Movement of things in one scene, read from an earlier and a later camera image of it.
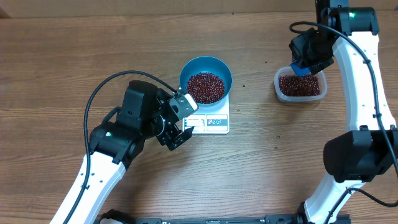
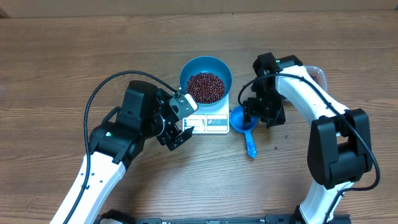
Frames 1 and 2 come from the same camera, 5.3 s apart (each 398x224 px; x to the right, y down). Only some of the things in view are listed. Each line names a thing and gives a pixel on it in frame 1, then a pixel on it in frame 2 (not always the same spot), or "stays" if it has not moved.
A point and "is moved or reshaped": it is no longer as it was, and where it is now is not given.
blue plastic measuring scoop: [299, 70] is moved or reshaped
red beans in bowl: [205, 87] stays
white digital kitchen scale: [213, 121] stays
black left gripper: [169, 138] stays
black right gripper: [297, 48] → [278, 117]
